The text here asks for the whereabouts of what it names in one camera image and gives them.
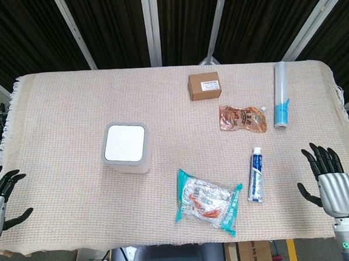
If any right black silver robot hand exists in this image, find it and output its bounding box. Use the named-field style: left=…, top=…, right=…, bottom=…
left=295, top=140, right=349, bottom=220

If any white square container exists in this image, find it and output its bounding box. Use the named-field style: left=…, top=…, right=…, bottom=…
left=99, top=119, right=153, bottom=176

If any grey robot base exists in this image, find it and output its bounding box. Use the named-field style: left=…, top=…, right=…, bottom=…
left=110, top=241, right=226, bottom=261

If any white blue toothpaste tube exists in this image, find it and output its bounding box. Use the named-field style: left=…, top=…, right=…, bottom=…
left=244, top=147, right=267, bottom=204

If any brown cardboard carton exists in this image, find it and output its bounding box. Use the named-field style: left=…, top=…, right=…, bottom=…
left=224, top=240, right=272, bottom=261

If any clear plastic roll blue band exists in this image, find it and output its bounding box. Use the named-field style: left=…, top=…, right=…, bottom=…
left=271, top=61, right=293, bottom=131

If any beige woven tablecloth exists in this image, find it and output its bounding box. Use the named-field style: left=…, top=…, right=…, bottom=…
left=0, top=56, right=349, bottom=257

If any brown sauce pouch with spout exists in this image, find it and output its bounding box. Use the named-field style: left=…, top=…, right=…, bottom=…
left=218, top=102, right=269, bottom=136

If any teal clear snack packet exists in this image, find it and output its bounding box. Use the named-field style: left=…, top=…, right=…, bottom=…
left=172, top=165, right=246, bottom=241

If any brown cardboard box with label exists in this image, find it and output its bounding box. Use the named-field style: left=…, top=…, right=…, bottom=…
left=187, top=71, right=223, bottom=102

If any black pleated curtain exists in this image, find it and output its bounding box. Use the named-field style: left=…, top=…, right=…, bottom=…
left=0, top=0, right=349, bottom=123

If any white frame post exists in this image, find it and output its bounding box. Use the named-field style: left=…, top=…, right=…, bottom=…
left=52, top=0, right=98, bottom=72
left=195, top=0, right=233, bottom=67
left=140, top=0, right=164, bottom=67
left=278, top=0, right=345, bottom=63

